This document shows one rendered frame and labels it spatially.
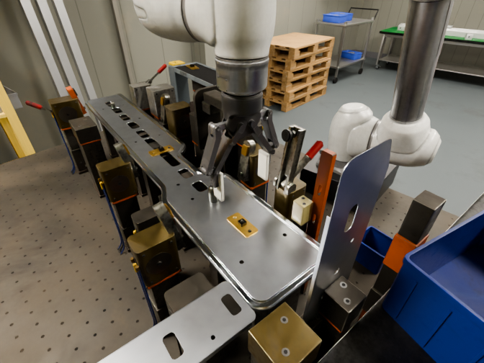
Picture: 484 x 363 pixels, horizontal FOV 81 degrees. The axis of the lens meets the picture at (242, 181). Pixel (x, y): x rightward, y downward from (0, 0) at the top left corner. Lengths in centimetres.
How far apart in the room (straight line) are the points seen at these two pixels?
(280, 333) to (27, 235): 109
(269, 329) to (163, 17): 53
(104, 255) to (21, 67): 229
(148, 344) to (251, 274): 22
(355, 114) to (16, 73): 273
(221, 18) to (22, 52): 277
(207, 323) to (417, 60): 87
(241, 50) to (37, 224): 114
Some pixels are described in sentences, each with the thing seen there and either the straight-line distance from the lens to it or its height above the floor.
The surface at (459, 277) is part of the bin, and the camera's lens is 71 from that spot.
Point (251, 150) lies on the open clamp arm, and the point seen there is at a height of 108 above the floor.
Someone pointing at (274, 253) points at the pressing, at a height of 100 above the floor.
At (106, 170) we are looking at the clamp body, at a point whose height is 104.
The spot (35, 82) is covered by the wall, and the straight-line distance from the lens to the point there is 320.
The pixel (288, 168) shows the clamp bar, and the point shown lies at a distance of 72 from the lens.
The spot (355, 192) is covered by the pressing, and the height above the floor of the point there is 128.
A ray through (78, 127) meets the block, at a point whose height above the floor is 103.
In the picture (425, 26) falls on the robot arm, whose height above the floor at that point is 139.
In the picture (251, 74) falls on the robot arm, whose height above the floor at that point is 137.
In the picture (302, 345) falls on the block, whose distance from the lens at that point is 49.
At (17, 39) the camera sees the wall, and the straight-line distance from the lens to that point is 314.
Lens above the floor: 150
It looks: 36 degrees down
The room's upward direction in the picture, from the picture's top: straight up
